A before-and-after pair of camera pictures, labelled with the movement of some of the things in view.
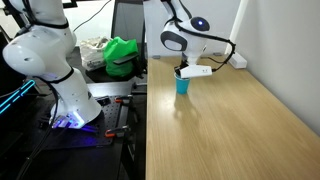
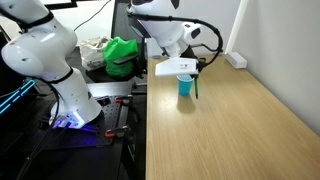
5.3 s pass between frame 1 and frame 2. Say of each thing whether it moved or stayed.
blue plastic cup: stayed
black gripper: moved
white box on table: stayed
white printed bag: stayed
